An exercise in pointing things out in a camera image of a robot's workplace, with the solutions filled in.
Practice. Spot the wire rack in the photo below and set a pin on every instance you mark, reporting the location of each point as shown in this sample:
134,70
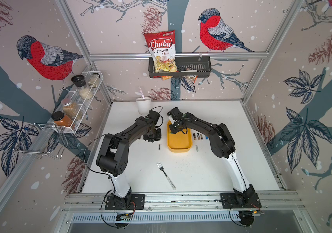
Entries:
51,142

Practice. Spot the clear acrylic spice rack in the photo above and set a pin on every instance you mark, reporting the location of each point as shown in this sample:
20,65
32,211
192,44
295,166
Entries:
84,104

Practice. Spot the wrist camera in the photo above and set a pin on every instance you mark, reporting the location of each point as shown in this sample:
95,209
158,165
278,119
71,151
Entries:
174,115
153,116

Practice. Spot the white ceramic cup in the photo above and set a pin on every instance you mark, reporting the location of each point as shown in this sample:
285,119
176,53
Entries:
144,105

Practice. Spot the yellow plastic storage box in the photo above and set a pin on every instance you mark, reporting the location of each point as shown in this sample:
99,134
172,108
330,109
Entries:
179,142

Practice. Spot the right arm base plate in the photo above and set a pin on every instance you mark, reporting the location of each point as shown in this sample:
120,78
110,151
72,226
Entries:
240,201

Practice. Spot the red spice jar black lid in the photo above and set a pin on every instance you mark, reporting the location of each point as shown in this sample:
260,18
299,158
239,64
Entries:
61,119

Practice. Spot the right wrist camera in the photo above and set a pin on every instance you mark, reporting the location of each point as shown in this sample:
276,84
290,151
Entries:
174,115

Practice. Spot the black wall basket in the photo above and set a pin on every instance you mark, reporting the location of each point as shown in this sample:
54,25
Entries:
186,66

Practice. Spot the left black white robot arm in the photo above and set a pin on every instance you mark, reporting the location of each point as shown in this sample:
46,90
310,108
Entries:
114,154

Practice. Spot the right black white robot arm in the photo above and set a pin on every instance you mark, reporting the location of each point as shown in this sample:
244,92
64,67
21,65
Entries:
223,146

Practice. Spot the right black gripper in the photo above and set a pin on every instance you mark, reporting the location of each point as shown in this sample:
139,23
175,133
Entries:
172,131

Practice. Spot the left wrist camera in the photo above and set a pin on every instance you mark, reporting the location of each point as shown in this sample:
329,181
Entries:
153,116

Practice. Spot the small clear spice jar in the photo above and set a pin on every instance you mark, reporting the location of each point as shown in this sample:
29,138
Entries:
94,80

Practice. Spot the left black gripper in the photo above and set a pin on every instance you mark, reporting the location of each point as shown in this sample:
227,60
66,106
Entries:
158,137

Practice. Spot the silver metal fork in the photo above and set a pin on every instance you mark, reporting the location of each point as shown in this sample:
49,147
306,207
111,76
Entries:
161,168

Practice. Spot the red cassava chips bag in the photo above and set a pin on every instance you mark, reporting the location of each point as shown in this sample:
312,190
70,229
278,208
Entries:
162,47

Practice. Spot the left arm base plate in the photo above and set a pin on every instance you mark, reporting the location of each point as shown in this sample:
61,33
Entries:
135,202

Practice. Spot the silver lid spice jar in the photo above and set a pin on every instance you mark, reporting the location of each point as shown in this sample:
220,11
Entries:
71,109

